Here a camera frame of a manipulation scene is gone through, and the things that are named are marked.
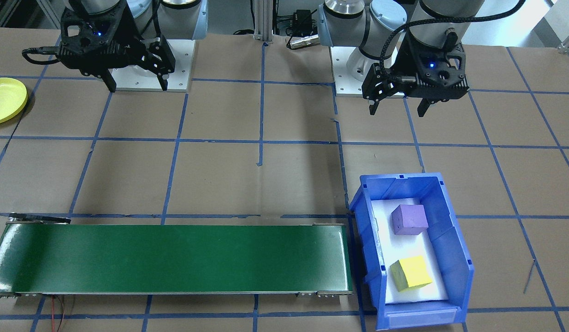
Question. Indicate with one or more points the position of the black electronics box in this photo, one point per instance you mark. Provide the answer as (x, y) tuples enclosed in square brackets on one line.
[(304, 20)]

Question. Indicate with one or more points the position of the purple foam block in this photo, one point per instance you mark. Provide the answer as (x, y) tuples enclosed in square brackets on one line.
[(409, 219)]

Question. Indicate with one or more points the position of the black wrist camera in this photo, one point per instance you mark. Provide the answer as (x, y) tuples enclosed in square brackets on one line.
[(91, 50), (443, 76)]

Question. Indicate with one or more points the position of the green conveyor belt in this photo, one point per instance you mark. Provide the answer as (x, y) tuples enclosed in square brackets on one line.
[(174, 258)]

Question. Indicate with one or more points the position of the white foam pad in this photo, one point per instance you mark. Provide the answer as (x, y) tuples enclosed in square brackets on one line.
[(411, 244)]

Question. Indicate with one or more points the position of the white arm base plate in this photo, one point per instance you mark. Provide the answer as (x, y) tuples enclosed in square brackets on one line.
[(183, 69), (342, 78)]

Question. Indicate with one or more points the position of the blue plastic storage bin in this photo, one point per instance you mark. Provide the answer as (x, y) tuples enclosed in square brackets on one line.
[(455, 258)]

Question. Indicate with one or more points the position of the aluminium upright post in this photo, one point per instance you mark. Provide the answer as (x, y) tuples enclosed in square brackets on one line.
[(261, 23)]

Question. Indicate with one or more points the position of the yellow plate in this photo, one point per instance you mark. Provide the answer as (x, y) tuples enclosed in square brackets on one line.
[(3, 99)]

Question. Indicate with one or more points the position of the yellow foam block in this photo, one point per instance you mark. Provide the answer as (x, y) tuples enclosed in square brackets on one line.
[(413, 272)]

